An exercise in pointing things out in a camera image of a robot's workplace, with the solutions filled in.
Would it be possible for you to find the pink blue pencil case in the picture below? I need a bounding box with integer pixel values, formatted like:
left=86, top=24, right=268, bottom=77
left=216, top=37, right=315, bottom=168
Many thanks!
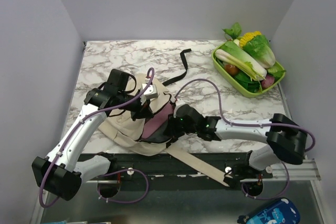
left=141, top=103, right=173, bottom=139

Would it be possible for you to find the cream canvas backpack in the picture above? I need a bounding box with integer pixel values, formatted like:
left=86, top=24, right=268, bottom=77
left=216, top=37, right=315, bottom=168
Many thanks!
left=98, top=71, right=231, bottom=187

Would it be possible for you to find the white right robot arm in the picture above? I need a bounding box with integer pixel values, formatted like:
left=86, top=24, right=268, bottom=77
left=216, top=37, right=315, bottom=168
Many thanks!
left=165, top=104, right=308, bottom=178

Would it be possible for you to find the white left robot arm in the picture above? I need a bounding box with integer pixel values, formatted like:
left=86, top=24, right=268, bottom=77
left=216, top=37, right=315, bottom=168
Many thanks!
left=31, top=68, right=154, bottom=201

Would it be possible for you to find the brown mushroom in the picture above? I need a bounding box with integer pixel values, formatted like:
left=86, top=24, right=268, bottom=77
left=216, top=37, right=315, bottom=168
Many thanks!
left=224, top=64, right=239, bottom=77

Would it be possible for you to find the green plastic vegetable tray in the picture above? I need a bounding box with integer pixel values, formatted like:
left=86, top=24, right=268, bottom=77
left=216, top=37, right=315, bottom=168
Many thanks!
left=212, top=44, right=286, bottom=98

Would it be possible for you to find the dark green leafy vegetable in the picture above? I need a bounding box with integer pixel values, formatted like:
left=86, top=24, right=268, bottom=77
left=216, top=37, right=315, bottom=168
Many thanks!
left=234, top=71, right=262, bottom=93

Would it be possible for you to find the napa cabbage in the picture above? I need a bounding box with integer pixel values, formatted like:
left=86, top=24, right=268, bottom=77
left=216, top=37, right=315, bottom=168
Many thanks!
left=215, top=40, right=267, bottom=81

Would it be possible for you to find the purple onion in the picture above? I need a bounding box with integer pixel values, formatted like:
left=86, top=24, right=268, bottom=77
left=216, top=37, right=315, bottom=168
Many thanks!
left=260, top=74, right=275, bottom=90

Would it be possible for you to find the green leaf sprig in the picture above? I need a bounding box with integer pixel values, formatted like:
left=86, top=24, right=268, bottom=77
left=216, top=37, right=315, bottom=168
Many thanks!
left=223, top=22, right=242, bottom=40

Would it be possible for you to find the yellow corn cob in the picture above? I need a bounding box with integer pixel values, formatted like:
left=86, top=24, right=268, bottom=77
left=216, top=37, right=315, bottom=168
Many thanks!
left=238, top=31, right=262, bottom=48

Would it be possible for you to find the green lettuce head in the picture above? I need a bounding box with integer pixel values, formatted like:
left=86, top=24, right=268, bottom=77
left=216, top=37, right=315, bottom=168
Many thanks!
left=242, top=34, right=276, bottom=69

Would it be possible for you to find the blue shark pencil case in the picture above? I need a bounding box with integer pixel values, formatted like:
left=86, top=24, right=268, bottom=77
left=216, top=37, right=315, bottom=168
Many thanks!
left=237, top=197, right=301, bottom=224

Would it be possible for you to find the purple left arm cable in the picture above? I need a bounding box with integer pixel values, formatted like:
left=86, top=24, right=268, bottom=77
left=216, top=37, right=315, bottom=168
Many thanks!
left=38, top=67, right=150, bottom=208

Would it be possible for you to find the aluminium frame rail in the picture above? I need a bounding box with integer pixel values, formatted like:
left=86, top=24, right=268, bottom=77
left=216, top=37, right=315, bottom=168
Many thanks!
left=31, top=160, right=323, bottom=223

